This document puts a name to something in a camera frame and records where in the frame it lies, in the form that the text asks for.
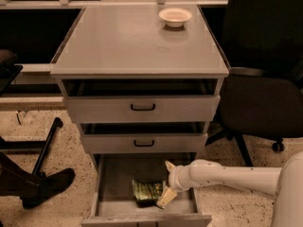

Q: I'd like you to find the grey drawer cabinet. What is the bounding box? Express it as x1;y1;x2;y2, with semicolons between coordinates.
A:
51;4;228;161

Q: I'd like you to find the middle grey drawer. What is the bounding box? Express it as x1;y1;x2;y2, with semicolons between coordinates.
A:
80;122;207;153

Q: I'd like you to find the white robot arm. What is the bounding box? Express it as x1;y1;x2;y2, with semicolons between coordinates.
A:
157;152;303;227

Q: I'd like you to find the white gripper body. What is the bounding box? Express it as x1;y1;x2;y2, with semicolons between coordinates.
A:
169;166;192;192

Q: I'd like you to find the bottom grey drawer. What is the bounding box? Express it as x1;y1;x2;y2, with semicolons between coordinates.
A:
80;153;211;227

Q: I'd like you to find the green jalapeno chip bag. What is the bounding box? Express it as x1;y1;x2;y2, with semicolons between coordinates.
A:
132;179;165;207

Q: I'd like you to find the black drawer handle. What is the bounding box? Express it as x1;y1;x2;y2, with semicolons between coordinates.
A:
134;140;155;148
130;104;156;112

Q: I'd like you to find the white bowl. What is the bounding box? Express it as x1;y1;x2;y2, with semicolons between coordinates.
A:
159;8;192;27

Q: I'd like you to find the grey drawer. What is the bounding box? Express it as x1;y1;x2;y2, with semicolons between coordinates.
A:
62;79;220;123
80;122;207;153
80;153;211;227

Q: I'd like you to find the top grey drawer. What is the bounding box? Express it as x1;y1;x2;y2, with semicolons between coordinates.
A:
62;79;220;123

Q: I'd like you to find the black table leg stand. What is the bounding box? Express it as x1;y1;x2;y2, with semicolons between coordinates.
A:
0;117;63;176

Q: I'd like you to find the black office chair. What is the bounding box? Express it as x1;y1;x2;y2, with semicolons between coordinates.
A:
201;0;303;166

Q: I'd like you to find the black middle drawer handle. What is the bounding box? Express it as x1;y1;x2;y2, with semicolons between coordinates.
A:
134;140;155;148

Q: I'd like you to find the black top drawer handle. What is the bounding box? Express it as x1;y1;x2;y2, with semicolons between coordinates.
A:
130;104;156;112

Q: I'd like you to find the person's leg with black shoe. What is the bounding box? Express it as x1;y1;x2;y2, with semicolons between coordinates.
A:
0;153;76;209

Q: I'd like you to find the black object at left edge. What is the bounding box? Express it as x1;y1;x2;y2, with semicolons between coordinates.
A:
0;49;23;96

